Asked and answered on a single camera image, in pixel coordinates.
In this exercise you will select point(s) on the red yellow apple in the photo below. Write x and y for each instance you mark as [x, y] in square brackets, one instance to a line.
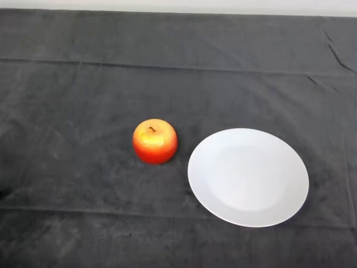
[155, 145]

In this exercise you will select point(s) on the white round plate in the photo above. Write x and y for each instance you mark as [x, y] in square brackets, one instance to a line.
[248, 178]

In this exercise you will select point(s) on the black cloth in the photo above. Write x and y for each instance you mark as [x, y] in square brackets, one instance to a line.
[83, 111]

